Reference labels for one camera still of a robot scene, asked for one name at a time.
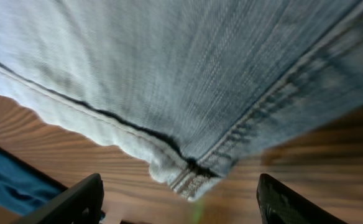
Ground light blue denim shorts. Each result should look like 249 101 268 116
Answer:
0 0 363 201

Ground dark blue shirt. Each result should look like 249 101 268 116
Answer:
0 148 71 218

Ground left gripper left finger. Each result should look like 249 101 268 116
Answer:
14 173 104 224

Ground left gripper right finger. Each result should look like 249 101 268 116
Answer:
256 174 346 224

